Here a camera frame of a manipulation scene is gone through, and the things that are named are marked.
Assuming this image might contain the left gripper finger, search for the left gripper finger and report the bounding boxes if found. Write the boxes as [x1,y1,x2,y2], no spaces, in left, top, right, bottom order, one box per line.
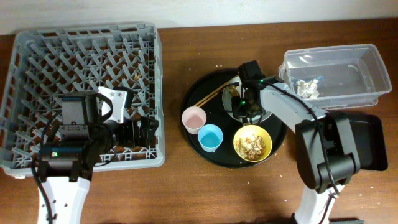
[141,130,157,148]
[140,116,159,129]

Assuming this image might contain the grey round plate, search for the grey round plate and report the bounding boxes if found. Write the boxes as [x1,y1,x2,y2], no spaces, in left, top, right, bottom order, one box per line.
[221,76,272,123]

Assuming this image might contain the yellow plastic bowl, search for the yellow plastic bowl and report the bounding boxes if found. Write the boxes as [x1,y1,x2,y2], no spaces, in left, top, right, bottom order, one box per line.
[233,125,273,162]

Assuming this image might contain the wooden chopstick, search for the wooden chopstick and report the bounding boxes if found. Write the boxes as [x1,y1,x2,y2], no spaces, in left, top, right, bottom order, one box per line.
[193,73,240,107]
[197,83,233,108]

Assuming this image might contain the pink plastic cup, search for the pink plastic cup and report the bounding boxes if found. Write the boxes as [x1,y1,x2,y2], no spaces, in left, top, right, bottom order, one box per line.
[182,106,207,134]

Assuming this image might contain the food scraps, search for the food scraps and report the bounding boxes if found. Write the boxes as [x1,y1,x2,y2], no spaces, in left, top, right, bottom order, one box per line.
[234,134,266,161]

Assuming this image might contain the blue plastic cup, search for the blue plastic cup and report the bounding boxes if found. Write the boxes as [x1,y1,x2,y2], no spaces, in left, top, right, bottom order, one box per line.
[198,124,223,152]

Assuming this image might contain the gold foil snack wrapper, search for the gold foil snack wrapper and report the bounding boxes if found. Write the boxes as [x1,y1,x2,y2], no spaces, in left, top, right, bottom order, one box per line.
[228,85,240,97]

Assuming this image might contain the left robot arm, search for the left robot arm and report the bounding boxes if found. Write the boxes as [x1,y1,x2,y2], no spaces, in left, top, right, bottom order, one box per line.
[31,88,159,223]

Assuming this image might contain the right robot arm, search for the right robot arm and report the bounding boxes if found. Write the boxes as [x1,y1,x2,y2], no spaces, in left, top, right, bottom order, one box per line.
[233,60,360,223]

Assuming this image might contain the clear plastic waste bin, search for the clear plastic waste bin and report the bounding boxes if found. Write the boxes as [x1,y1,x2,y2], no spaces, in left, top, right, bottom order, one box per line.
[279,44,392,110]

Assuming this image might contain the grey plastic dishwasher rack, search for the grey plastic dishwasher rack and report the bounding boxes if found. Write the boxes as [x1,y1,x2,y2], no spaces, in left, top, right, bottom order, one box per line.
[1,23,165,179]

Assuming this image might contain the round black serving tray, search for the round black serving tray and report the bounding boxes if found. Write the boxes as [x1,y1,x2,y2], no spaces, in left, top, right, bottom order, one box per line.
[179,68,289,169]

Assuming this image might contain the black rectangular tray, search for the black rectangular tray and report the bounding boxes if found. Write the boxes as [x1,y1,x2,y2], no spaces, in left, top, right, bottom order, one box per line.
[323,111,388,171]

